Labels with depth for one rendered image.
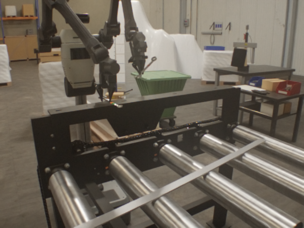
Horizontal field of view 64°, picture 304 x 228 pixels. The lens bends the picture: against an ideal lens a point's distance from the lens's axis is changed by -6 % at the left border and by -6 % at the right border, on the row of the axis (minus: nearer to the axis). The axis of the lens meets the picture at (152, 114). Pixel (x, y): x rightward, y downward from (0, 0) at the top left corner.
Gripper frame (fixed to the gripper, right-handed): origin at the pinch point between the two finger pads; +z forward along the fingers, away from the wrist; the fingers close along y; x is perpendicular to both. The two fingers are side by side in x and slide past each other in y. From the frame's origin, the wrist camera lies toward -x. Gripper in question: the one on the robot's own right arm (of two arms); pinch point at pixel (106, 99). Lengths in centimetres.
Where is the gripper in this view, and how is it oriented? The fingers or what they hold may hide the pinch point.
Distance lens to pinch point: 137.3
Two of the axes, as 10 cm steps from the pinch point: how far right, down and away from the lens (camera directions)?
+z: 0.0, 9.5, 3.0
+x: -5.2, -2.5, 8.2
